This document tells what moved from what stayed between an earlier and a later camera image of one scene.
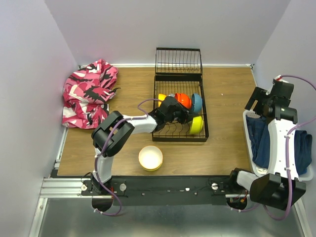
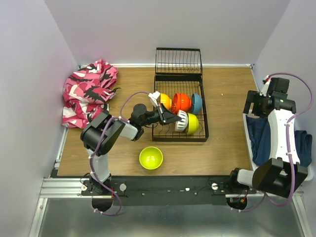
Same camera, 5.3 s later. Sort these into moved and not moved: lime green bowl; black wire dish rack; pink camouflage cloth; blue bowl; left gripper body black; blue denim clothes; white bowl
Moved: left gripper body black; lime green bowl; white bowl
Not moved: pink camouflage cloth; blue denim clothes; black wire dish rack; blue bowl
